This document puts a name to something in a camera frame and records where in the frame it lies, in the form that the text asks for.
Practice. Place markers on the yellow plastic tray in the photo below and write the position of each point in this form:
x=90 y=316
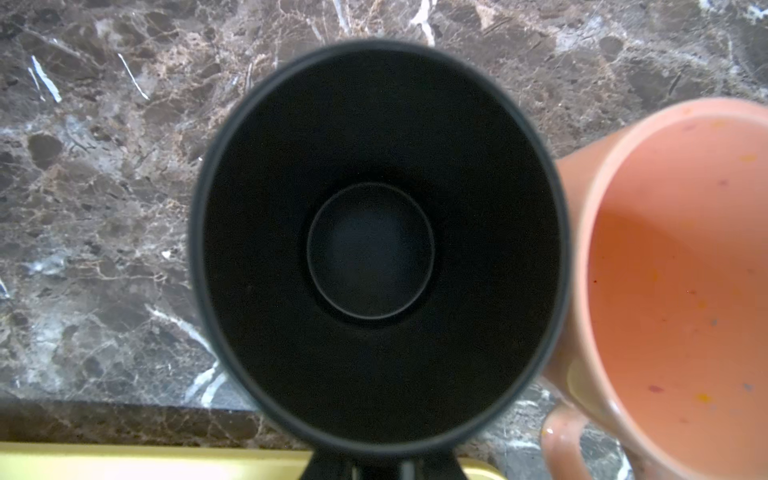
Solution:
x=86 y=461

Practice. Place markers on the pink cream mug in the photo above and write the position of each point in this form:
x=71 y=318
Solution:
x=665 y=343

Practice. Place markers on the black mug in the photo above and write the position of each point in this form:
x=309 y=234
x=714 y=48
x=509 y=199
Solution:
x=380 y=250

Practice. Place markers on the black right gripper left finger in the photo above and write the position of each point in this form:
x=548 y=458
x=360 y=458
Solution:
x=328 y=466

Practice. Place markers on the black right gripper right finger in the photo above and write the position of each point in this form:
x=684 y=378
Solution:
x=440 y=466

